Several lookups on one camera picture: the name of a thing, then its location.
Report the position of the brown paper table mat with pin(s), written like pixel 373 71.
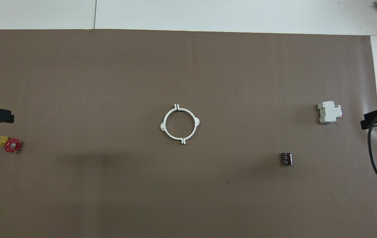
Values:
pixel 188 66

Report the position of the black cylindrical capacitor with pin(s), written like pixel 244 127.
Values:
pixel 287 158

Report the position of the white half pipe clamp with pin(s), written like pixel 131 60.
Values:
pixel 164 127
pixel 195 127

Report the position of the white circuit breaker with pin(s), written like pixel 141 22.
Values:
pixel 329 112

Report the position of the red handwheel yellow valve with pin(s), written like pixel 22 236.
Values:
pixel 12 145

